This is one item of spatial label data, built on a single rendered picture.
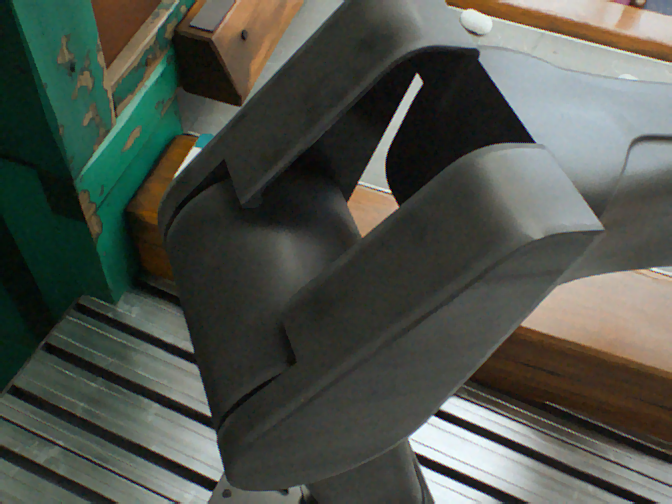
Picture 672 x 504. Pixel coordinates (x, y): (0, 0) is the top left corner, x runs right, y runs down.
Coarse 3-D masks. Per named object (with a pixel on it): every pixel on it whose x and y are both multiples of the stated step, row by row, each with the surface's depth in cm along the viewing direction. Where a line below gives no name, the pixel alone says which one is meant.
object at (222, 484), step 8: (224, 472) 56; (224, 480) 55; (216, 488) 55; (224, 488) 55; (232, 488) 55; (288, 488) 55; (296, 488) 55; (216, 496) 54; (224, 496) 55; (232, 496) 54; (240, 496) 55; (248, 496) 55; (256, 496) 55; (264, 496) 55; (272, 496) 55; (280, 496) 55; (288, 496) 55; (296, 496) 55
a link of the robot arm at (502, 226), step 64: (384, 0) 19; (320, 64) 19; (384, 64) 18; (448, 64) 19; (512, 64) 19; (256, 128) 20; (320, 128) 19; (384, 128) 23; (448, 128) 20; (512, 128) 18; (576, 128) 18; (640, 128) 19; (192, 192) 22; (256, 192) 20; (448, 192) 16; (512, 192) 15; (576, 192) 16; (640, 192) 18; (384, 256) 16; (448, 256) 15; (512, 256) 15; (576, 256) 16; (640, 256) 22; (320, 320) 17; (384, 320) 16; (448, 320) 16; (512, 320) 17; (320, 384) 17; (384, 384) 18; (448, 384) 20; (256, 448) 18; (320, 448) 20; (384, 448) 22
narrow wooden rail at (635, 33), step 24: (456, 0) 82; (480, 0) 81; (504, 0) 80; (528, 0) 81; (552, 0) 81; (576, 0) 81; (600, 0) 82; (528, 24) 82; (552, 24) 81; (576, 24) 80; (600, 24) 79; (624, 24) 79; (648, 24) 80; (624, 48) 80; (648, 48) 79
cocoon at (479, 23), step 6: (468, 12) 79; (474, 12) 79; (462, 18) 80; (468, 18) 79; (474, 18) 79; (480, 18) 79; (486, 18) 79; (462, 24) 80; (468, 24) 80; (474, 24) 79; (480, 24) 79; (486, 24) 79; (474, 30) 80; (480, 30) 79; (486, 30) 79
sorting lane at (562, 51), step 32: (320, 0) 82; (288, 32) 78; (512, 32) 81; (544, 32) 81; (576, 64) 79; (608, 64) 79; (640, 64) 79; (192, 128) 69; (384, 160) 68; (384, 192) 66
